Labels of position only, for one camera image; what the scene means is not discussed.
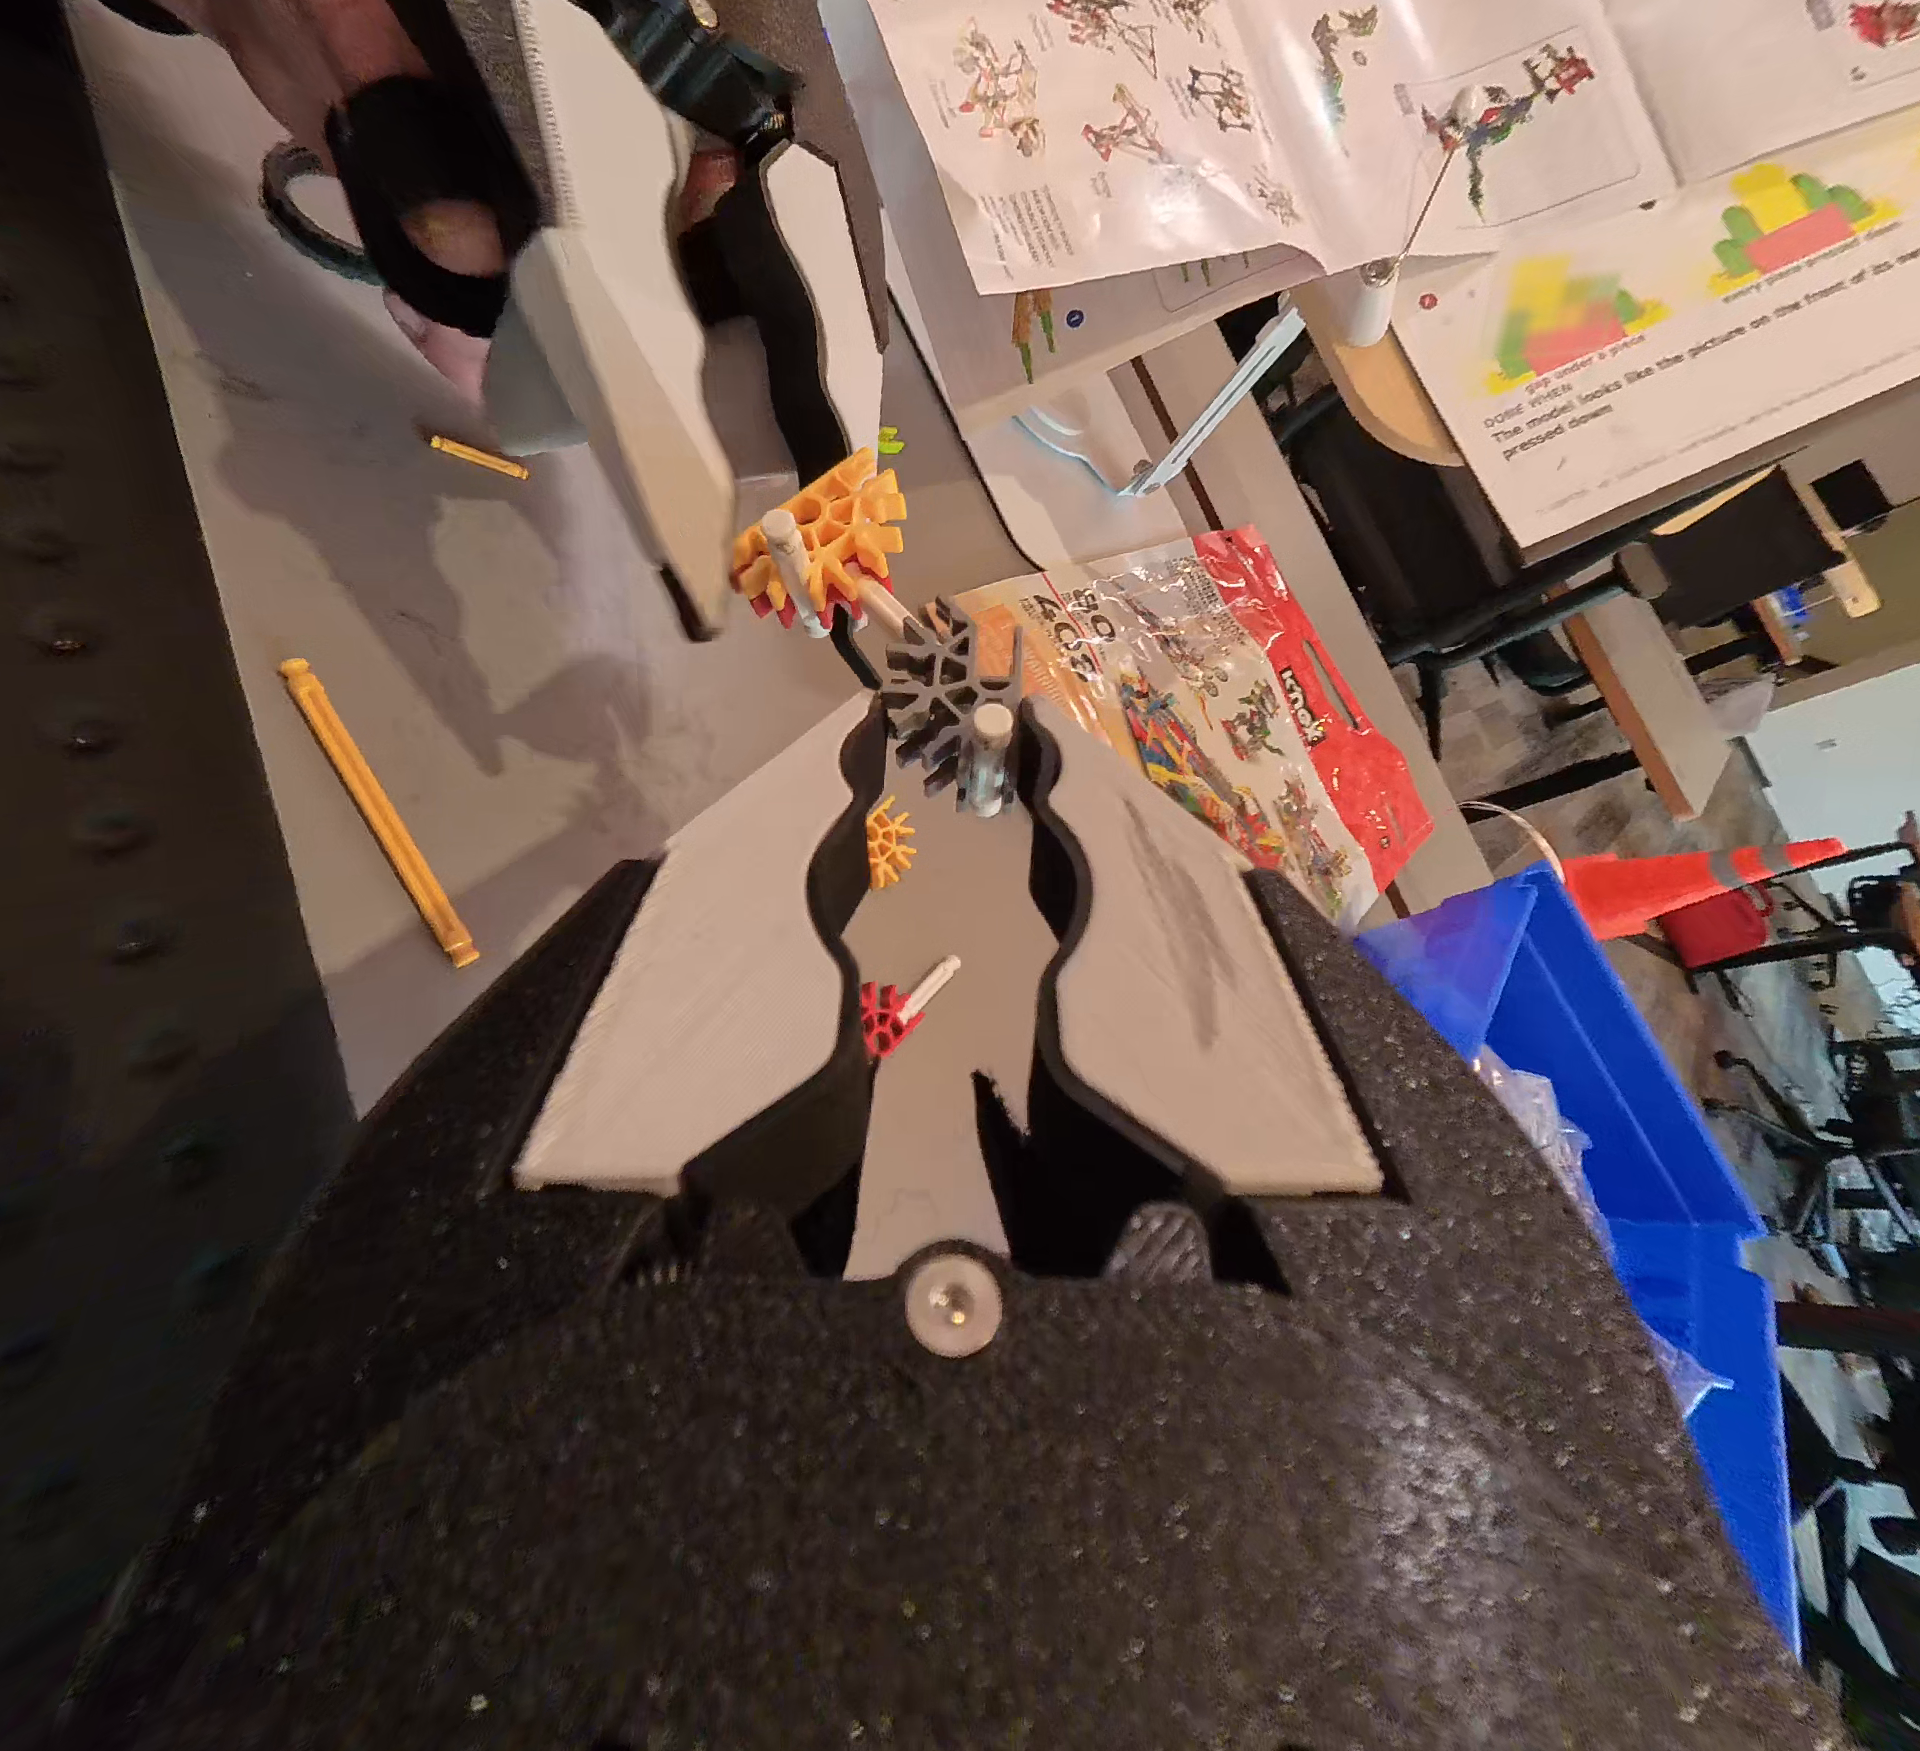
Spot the grey connector assembly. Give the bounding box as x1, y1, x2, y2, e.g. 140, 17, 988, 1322
839, 595, 1053, 818

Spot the white stand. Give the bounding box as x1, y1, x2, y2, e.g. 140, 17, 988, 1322
1012, 303, 1311, 509

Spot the orange traffic cone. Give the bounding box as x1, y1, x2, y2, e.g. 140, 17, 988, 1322
1559, 840, 1850, 947

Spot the clear plastic bag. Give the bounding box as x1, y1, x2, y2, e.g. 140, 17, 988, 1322
1466, 1044, 1718, 1415

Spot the yellow and red connector assembly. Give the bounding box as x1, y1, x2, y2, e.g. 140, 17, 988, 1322
726, 450, 918, 645

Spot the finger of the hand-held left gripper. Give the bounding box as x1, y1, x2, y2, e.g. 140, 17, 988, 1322
505, 0, 746, 645
741, 137, 889, 478

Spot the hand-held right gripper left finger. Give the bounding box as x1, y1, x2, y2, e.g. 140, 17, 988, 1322
514, 701, 889, 1198

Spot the red connector with white rod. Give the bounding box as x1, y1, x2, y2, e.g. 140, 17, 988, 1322
859, 957, 964, 1059

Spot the blue plastic bin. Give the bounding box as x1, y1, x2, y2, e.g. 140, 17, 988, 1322
1358, 864, 1800, 1655

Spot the wooden clip stand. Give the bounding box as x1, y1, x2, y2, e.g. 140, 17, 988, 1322
1297, 86, 1503, 467

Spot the instruction booklet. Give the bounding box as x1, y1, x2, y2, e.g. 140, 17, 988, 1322
816, 0, 1920, 300

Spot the white sheet with coloured blocks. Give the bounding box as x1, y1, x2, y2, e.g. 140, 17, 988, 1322
1401, 131, 1920, 551

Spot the orange toy package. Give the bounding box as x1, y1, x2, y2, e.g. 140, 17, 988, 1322
960, 525, 1427, 921

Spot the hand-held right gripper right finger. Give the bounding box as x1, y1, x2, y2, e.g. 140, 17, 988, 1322
1027, 701, 1385, 1201

